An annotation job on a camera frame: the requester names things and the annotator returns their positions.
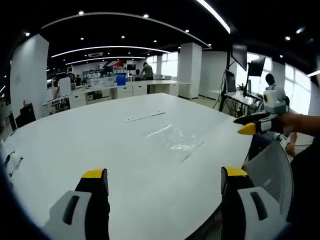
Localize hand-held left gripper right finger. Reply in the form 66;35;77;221
220;166;289;240

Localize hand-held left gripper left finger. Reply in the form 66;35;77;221
40;168;111;240

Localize clear resealable plastic bag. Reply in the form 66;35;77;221
144;124;205;164

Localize person's right hand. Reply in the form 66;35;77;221
271;112;305;133

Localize black hanging monitor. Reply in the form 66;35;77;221
231;44;248;72
247;56;266;77

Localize grey mesh office chair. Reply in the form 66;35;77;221
242;139;295;222

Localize desktop monitor on stand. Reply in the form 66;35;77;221
224;69;237;96

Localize black office chair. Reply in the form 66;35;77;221
15;102;37;129

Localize white board on counter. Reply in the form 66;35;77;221
59;76;72;98

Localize clear storage box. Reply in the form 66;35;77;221
89;76;116;90

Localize white counter cabinets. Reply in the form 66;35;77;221
46;79;193;111

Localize black cable with plug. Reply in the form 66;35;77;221
4;147;24;176

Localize white cable cover plate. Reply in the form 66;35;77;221
123;111;167;124

